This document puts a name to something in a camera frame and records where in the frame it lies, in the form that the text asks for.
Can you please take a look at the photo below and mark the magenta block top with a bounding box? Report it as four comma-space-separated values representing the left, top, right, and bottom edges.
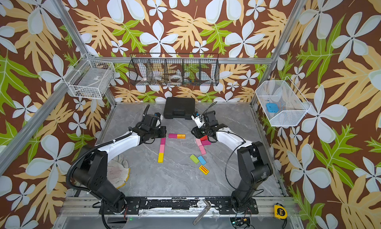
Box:
168, 133, 178, 139

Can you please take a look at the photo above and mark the pink block lower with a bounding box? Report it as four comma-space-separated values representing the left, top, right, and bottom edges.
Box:
199, 145, 206, 155

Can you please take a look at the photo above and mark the black plastic tool case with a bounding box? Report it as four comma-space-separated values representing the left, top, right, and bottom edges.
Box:
163, 97, 195, 120

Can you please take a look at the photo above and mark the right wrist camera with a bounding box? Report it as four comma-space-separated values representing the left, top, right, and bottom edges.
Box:
191, 112, 204, 128

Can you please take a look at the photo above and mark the grey metal bracket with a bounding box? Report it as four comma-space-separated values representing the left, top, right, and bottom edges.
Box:
192, 199, 211, 226

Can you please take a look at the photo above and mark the yellow tape measure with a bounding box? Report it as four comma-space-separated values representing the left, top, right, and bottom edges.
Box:
274, 203, 288, 220

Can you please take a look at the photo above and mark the black wire basket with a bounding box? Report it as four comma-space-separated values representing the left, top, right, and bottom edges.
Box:
127, 53, 220, 86

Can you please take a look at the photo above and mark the white mesh basket right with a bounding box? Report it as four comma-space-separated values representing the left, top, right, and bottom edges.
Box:
256, 80, 312, 128

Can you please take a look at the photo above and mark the blue block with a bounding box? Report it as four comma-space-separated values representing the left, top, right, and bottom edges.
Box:
198, 156, 206, 165

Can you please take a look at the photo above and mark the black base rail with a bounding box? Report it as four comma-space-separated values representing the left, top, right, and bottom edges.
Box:
99, 196, 259, 215

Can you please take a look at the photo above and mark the light pink block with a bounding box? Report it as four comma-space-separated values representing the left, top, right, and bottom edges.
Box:
159, 145, 165, 154
195, 138, 203, 147

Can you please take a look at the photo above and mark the white wire basket left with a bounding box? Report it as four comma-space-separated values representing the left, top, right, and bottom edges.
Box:
64, 54, 115, 100

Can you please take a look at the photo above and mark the yellow red striped block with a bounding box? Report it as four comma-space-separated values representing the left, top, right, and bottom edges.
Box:
199, 165, 209, 175

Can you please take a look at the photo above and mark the blue object in basket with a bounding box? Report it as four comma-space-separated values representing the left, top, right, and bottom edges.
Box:
266, 103, 279, 114

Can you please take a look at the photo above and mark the orange block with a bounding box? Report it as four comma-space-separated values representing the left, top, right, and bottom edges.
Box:
177, 134, 186, 139

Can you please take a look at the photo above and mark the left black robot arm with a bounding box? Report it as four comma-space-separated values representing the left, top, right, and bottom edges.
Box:
66, 113, 166, 213

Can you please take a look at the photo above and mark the green block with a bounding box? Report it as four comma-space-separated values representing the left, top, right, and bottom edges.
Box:
190, 155, 199, 164

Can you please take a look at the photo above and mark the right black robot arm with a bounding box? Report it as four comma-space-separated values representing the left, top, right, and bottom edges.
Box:
191, 111, 273, 213

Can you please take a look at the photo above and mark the white work glove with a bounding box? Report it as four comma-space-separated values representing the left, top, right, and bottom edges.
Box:
107, 154, 131, 189

